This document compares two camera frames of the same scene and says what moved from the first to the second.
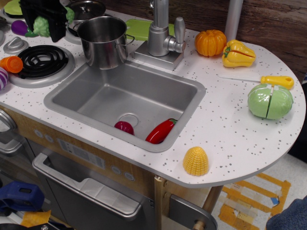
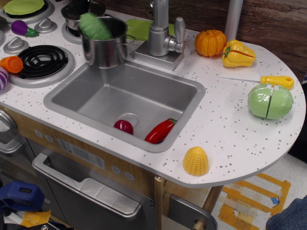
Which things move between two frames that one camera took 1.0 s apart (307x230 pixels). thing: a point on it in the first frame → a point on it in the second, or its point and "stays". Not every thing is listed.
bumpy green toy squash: (41, 25) → (92, 27)
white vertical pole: (235, 9) stays
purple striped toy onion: (4, 78) stays
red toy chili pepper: (159, 134) stays
